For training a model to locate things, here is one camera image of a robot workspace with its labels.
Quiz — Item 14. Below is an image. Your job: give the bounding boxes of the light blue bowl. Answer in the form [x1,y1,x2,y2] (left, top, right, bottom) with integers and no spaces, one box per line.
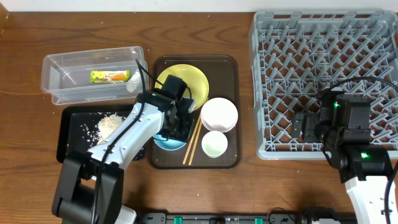
[153,134,186,151]

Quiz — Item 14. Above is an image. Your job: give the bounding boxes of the rice pile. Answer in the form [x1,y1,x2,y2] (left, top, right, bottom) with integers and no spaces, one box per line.
[80,112,126,147]

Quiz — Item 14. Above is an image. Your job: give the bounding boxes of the green snack wrapper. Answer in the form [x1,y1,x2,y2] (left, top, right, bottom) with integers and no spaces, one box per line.
[90,70,131,83]

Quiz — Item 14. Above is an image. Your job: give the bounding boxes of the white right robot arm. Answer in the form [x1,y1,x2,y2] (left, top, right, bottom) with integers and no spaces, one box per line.
[292,106,397,223]

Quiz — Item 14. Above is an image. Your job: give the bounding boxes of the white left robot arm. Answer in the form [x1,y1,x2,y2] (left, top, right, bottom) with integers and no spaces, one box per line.
[52,88,195,223]

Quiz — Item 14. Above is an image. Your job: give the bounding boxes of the grey dishwasher rack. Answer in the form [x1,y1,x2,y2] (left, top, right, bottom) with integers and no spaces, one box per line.
[249,11,397,160]

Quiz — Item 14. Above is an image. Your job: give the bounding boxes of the right wooden chopstick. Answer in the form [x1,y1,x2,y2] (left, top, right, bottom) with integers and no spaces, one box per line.
[188,117,202,166]

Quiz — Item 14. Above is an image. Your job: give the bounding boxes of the wooden chopstick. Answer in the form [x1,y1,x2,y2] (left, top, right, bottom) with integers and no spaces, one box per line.
[188,117,202,166]
[182,117,201,165]

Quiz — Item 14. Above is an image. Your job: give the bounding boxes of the left wooden chopstick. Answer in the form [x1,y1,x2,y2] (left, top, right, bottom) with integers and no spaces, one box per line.
[182,117,201,165]

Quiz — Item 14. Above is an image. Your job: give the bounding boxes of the pink white bowl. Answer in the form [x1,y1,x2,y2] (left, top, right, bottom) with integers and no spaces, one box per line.
[200,98,239,133]

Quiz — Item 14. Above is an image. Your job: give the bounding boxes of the small green cup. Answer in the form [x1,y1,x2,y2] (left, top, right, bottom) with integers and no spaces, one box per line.
[201,131,228,158]

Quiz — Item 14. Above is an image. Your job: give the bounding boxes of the yellow plate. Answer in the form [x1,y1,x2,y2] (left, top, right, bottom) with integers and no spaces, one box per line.
[157,64,210,110]

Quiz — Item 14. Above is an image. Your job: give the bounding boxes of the dark brown tray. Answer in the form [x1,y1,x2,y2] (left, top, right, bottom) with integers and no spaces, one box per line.
[148,55,242,169]

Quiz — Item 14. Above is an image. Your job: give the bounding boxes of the crumpled white tissue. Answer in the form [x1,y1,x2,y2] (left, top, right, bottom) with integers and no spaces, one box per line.
[126,70,142,94]

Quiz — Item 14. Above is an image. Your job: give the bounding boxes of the clear plastic bin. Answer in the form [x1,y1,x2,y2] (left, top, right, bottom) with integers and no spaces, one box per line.
[41,46,147,105]

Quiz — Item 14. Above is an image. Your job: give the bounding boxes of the black flat tray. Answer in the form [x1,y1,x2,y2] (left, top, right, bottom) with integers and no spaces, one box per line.
[57,105,132,163]

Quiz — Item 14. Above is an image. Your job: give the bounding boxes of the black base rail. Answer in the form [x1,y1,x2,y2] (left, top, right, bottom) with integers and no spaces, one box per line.
[135,207,358,224]

